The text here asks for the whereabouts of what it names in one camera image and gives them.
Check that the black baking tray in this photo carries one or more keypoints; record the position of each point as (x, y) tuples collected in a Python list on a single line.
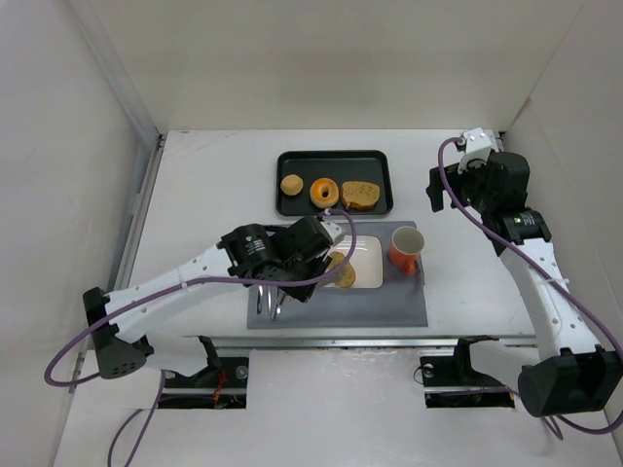
[(340, 166)]

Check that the white rectangular plate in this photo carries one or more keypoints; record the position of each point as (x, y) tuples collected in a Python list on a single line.
[(367, 261)]

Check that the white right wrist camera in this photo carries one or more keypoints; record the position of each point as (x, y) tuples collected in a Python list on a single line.
[(476, 146)]

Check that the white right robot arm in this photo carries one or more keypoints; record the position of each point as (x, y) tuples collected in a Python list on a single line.
[(572, 373)]

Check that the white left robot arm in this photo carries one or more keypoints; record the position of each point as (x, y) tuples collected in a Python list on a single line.
[(125, 322)]

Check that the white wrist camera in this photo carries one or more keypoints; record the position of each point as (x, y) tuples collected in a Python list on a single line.
[(476, 146), (334, 232)]

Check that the silver table knife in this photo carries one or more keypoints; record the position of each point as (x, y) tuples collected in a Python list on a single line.
[(279, 297)]

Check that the orange glazed donut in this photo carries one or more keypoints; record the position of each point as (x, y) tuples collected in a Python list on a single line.
[(324, 193)]

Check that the silver fork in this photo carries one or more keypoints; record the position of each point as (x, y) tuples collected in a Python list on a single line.
[(260, 300)]

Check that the brown bread slice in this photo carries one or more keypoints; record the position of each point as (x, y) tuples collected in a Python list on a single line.
[(346, 276)]

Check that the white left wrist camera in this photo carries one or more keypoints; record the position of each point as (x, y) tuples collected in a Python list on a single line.
[(334, 232)]

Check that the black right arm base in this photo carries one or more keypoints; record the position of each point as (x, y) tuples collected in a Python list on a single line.
[(464, 373)]

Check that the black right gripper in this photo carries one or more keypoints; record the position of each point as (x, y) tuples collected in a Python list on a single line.
[(436, 187)]

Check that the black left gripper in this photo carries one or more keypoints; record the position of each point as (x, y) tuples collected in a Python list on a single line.
[(302, 284)]

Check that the brown toast slice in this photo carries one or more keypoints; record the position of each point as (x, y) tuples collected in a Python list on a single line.
[(360, 195)]

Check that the orange ceramic mug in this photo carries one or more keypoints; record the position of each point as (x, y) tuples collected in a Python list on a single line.
[(405, 249)]

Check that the small round bun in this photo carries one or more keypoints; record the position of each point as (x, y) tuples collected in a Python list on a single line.
[(291, 185)]

